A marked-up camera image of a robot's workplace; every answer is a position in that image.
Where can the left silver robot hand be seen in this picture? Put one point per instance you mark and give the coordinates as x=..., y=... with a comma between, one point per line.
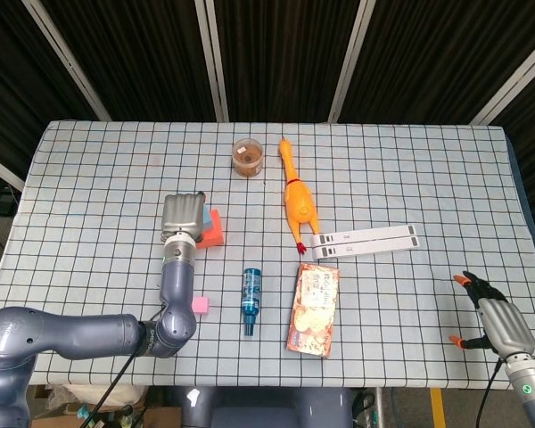
x=183, y=214

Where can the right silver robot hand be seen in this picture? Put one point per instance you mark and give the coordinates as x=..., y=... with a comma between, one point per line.
x=508, y=327

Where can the large orange foam cube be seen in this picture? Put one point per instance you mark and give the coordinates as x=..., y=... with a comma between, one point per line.
x=214, y=232

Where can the small pink foam cube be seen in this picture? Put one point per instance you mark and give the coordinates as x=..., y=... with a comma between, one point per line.
x=203, y=305

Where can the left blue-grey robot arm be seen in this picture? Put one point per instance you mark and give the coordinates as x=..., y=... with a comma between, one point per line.
x=176, y=285

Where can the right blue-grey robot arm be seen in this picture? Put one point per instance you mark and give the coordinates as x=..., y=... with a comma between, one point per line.
x=530, y=397

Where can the clear jar of rubber bands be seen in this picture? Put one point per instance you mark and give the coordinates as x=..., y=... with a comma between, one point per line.
x=247, y=158

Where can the blue spray bottle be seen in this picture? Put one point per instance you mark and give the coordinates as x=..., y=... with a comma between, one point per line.
x=251, y=294

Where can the orange rubber chicken toy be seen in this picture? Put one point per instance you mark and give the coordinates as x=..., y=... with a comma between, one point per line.
x=298, y=200

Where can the metal table leg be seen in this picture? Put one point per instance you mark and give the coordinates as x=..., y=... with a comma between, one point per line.
x=379, y=408

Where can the white power strip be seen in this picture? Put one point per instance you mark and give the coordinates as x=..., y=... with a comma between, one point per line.
x=374, y=246
x=374, y=232

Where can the orange cookie box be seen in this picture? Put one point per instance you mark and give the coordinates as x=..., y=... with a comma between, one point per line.
x=313, y=312

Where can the dark pleated curtain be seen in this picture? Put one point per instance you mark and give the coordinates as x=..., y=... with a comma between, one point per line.
x=138, y=53

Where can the white plastic bag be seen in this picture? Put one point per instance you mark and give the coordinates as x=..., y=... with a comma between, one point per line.
x=125, y=394

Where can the white black-grid tablecloth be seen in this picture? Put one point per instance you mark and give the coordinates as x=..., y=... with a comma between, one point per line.
x=383, y=178

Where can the cardboard box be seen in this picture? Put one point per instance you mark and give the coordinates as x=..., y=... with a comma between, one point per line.
x=160, y=417

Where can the blue-grey robot torso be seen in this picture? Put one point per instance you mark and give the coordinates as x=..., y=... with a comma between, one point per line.
x=267, y=410

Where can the white double frame post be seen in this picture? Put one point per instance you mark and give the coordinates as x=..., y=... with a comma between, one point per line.
x=214, y=58

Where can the white slanted frame post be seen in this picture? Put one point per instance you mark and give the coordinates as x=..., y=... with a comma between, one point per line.
x=67, y=58

